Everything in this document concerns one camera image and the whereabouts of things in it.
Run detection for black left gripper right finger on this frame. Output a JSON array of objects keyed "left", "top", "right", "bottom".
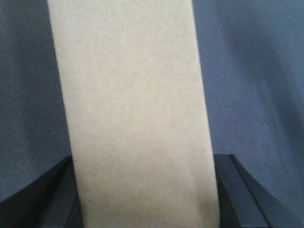
[{"left": 213, "top": 154, "right": 304, "bottom": 228}]

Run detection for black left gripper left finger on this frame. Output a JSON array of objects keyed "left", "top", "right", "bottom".
[{"left": 0, "top": 156, "right": 83, "bottom": 228}]

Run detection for small brown cardboard package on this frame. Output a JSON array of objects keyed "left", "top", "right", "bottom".
[{"left": 48, "top": 0, "right": 219, "bottom": 228}]

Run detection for dark grey fabric mat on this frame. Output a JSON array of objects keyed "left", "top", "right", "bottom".
[{"left": 0, "top": 0, "right": 304, "bottom": 220}]

